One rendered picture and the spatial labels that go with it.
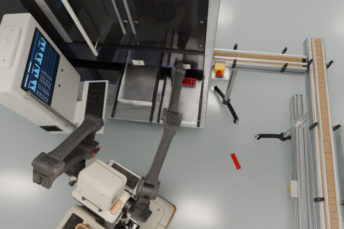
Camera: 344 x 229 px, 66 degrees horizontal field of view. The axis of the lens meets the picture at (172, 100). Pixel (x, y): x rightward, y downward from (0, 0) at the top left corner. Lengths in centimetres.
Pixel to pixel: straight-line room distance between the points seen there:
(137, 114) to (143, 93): 17
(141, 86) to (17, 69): 86
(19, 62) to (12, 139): 185
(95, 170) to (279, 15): 295
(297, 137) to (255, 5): 196
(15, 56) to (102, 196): 85
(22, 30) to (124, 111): 82
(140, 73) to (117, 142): 101
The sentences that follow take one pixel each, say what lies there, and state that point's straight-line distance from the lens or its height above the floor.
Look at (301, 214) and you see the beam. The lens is 226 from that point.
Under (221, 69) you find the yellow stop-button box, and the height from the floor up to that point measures 103.
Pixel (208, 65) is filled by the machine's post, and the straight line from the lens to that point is 187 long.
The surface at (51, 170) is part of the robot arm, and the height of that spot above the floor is 161.
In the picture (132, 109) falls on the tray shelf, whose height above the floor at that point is 88.
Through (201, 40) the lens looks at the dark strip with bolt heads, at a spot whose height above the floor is 133.
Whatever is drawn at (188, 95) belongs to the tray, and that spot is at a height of 88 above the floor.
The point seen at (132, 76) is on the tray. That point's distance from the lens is 208.
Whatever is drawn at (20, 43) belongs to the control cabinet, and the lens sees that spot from 166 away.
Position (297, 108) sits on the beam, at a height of 55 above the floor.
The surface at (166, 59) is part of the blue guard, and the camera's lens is 186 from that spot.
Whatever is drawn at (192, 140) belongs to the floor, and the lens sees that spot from 275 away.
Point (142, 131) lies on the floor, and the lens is 283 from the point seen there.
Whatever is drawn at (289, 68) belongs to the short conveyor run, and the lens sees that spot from 212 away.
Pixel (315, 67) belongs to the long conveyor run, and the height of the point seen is 97.
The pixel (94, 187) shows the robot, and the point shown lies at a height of 138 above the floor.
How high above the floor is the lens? 266
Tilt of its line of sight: 66 degrees down
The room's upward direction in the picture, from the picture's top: 10 degrees counter-clockwise
